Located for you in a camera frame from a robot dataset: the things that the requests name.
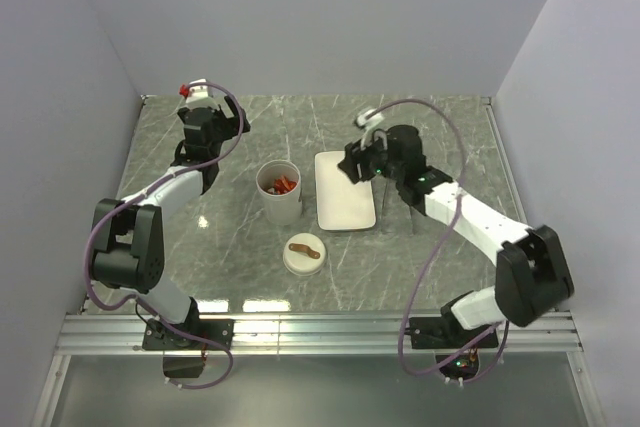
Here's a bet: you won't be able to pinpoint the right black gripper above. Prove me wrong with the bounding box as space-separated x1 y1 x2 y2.
336 129 403 186

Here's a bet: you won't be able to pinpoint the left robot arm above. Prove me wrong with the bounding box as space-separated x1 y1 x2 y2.
84 94 250 349

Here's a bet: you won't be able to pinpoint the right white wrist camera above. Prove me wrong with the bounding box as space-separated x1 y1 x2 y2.
354 108 384 149

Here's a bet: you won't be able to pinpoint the white rectangular plate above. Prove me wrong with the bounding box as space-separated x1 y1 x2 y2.
314 151 377 232

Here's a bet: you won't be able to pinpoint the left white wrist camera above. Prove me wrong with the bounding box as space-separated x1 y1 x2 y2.
177 79 218 109

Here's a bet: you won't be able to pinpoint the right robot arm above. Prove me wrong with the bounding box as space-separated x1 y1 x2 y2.
338 125 575 348

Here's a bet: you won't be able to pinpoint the white cylindrical lunch container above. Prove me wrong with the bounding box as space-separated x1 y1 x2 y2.
256 160 303 226

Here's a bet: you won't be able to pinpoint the aluminium front rail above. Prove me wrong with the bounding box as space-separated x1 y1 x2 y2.
54 312 582 356

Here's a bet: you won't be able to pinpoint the white round container lid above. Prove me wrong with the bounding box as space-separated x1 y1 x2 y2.
283 233 327 276

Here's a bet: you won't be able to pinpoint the red crab toy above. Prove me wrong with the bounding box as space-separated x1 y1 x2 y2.
268 175 297 195

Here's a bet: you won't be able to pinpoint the aluminium rail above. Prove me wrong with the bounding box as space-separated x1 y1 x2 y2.
481 96 528 224
54 312 582 356

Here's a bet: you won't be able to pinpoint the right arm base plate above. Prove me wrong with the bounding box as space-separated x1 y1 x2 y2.
405 316 490 350

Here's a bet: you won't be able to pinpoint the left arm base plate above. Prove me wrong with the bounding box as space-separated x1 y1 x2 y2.
142 319 235 351

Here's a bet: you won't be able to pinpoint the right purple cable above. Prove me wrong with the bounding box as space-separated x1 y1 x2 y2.
369 98 510 381

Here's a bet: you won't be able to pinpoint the aluminium right side rail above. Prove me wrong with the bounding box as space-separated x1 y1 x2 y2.
481 96 528 224

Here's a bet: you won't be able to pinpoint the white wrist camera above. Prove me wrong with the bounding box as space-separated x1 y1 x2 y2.
354 108 384 149
177 79 218 109

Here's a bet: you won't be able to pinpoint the metal tongs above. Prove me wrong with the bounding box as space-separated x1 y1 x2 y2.
379 179 414 236

